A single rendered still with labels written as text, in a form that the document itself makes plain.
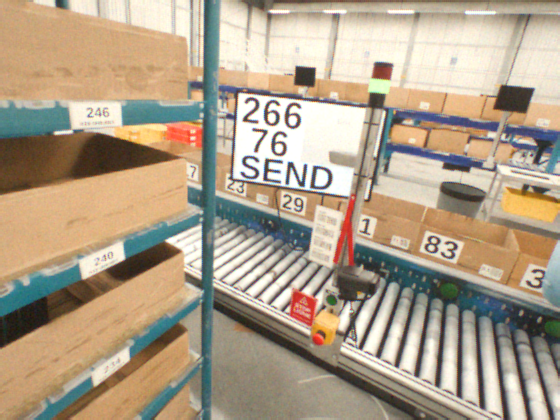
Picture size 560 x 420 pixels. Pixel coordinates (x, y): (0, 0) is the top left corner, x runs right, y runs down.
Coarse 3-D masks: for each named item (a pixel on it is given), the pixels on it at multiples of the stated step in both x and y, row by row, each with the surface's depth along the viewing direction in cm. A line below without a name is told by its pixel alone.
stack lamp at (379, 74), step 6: (372, 72) 76; (378, 72) 75; (384, 72) 74; (390, 72) 75; (372, 78) 76; (378, 78) 75; (384, 78) 75; (390, 78) 76; (372, 84) 77; (378, 84) 75; (384, 84) 75; (372, 90) 77; (378, 90) 76; (384, 90) 76
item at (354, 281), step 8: (344, 272) 89; (352, 272) 89; (360, 272) 89; (368, 272) 90; (344, 280) 89; (352, 280) 88; (360, 280) 87; (368, 280) 86; (376, 280) 87; (344, 288) 92; (352, 288) 89; (360, 288) 87; (368, 288) 86; (376, 288) 86; (344, 296) 93; (352, 296) 91
